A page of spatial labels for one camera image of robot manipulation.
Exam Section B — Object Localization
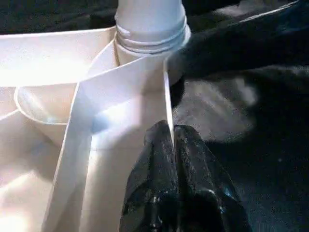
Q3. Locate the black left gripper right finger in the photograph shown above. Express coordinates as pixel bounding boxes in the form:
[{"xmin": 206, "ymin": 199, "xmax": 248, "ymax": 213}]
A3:
[{"xmin": 175, "ymin": 125, "xmax": 252, "ymax": 232}]

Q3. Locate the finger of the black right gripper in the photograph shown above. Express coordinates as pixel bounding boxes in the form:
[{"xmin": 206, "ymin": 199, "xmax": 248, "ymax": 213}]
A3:
[{"xmin": 179, "ymin": 0, "xmax": 309, "ymax": 80}]

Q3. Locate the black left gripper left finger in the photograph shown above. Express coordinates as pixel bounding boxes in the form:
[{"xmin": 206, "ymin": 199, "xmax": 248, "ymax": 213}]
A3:
[{"xmin": 120, "ymin": 121, "xmax": 180, "ymax": 232}]

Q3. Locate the white plastic table top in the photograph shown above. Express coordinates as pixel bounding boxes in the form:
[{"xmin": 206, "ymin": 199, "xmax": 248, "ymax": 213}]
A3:
[{"xmin": 0, "ymin": 27, "xmax": 191, "ymax": 232}]

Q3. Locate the white plastic table leg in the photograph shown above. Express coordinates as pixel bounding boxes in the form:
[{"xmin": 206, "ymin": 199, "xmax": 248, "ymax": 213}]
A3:
[{"xmin": 115, "ymin": 0, "xmax": 189, "ymax": 55}]

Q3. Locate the black work mat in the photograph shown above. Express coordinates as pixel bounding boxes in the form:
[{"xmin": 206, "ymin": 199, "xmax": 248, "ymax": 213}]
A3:
[{"xmin": 171, "ymin": 0, "xmax": 309, "ymax": 232}]

